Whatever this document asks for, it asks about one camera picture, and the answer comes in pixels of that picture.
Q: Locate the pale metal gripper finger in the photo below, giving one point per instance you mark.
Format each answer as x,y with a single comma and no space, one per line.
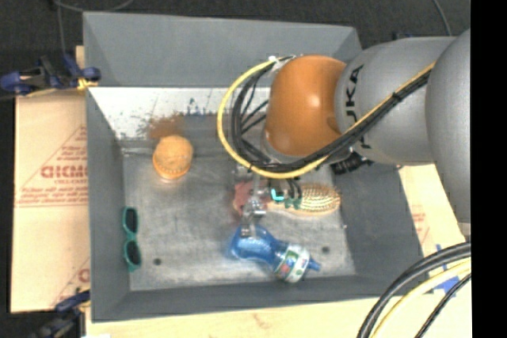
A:
256,209
246,229

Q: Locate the black cylinder on white bracket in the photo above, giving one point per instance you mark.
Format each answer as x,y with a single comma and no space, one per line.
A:
348,164

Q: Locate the grey metal bin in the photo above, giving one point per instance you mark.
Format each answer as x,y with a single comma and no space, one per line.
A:
190,210

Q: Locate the wooden hairbrush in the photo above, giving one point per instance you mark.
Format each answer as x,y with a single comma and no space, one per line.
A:
319,200

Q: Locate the orange round ribbed object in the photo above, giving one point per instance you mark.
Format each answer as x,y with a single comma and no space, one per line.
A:
173,158

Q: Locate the red-brown round object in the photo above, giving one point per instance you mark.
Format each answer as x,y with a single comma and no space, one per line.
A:
239,198

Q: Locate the brown cardboard board, red print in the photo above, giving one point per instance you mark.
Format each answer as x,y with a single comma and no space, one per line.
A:
47,178

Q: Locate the blue plastic bottle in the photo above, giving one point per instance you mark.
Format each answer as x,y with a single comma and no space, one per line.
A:
257,247

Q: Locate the teal sunglasses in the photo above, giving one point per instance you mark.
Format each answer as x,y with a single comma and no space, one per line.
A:
130,237

